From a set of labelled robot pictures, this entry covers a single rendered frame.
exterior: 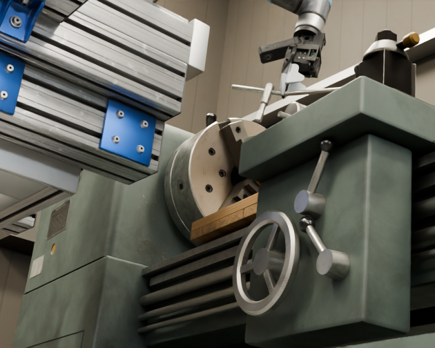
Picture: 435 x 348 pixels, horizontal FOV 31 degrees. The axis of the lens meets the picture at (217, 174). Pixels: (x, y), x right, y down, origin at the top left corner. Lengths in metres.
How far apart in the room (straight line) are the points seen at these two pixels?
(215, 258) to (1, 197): 0.46
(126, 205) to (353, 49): 3.58
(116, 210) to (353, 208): 0.89
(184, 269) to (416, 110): 0.73
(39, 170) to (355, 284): 0.52
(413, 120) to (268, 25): 5.08
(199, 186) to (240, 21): 4.80
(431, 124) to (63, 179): 0.56
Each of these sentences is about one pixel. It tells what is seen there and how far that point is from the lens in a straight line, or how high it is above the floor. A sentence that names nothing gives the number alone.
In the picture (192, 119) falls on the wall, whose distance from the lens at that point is 6.10.
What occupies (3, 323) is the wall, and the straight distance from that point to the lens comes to 5.01.
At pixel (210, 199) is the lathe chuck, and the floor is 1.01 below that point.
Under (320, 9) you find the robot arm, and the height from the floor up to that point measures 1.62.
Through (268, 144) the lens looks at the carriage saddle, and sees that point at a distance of 1.21.
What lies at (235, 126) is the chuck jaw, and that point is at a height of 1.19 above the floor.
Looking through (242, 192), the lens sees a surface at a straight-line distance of 1.76.
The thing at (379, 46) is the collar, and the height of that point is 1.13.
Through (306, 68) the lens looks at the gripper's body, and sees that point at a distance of 2.08.
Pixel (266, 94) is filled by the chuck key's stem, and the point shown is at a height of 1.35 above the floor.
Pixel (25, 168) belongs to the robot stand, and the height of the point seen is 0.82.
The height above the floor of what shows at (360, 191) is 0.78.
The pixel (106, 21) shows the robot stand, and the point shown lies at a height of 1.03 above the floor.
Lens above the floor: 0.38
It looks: 22 degrees up
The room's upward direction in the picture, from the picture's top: 6 degrees clockwise
